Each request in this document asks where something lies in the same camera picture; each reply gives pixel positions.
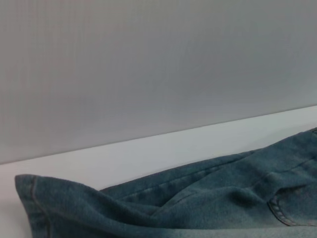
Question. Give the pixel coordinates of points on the blue denim shorts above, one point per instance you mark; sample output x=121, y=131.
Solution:
x=173, y=205

